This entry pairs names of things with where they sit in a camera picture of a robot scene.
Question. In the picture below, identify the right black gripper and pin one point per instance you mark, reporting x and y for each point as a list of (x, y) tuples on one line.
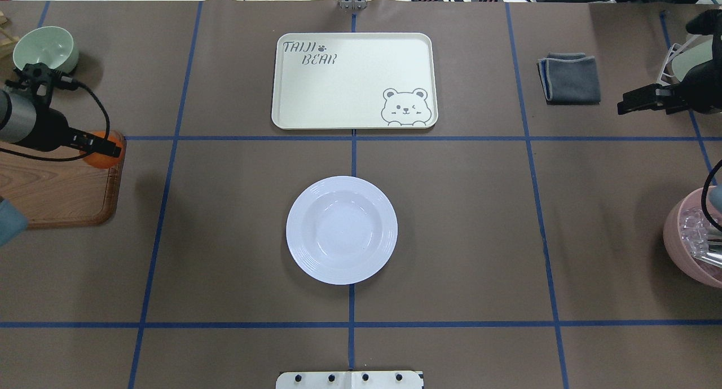
[(701, 89)]

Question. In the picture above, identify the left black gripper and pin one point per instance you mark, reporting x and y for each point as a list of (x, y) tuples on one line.
[(52, 131)]

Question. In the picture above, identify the orange fruit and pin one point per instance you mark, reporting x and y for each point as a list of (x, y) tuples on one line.
[(104, 162)]

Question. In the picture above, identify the white round plate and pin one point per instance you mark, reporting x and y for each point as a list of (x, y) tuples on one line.
[(341, 230)]

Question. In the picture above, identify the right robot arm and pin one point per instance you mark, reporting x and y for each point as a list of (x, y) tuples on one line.
[(705, 24)]

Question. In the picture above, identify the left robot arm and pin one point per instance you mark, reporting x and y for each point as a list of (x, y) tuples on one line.
[(34, 132)]

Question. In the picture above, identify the cream bear tray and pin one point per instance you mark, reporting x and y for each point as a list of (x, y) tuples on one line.
[(354, 81)]

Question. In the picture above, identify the pale green cup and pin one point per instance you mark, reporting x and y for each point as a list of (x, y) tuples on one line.
[(696, 50)]

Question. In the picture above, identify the wooden cutting board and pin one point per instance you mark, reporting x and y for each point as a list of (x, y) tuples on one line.
[(53, 194)]

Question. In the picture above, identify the green bowl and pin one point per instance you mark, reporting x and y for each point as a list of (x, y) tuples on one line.
[(52, 45)]

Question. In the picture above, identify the folded grey cloth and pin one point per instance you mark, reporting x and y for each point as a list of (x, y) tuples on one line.
[(569, 79)]

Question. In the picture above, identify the pink bowl with ice cubes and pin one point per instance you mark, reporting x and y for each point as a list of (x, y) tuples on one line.
[(677, 249)]

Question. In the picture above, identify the metal tongs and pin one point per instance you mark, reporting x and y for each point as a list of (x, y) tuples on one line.
[(707, 251)]

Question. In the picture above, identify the white mounting plate with bolts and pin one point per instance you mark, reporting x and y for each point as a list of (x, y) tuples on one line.
[(352, 379)]

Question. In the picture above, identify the white wire cup rack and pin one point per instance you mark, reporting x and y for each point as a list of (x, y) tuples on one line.
[(692, 72)]

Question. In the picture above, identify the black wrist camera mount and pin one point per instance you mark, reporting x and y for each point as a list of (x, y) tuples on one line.
[(38, 81)]

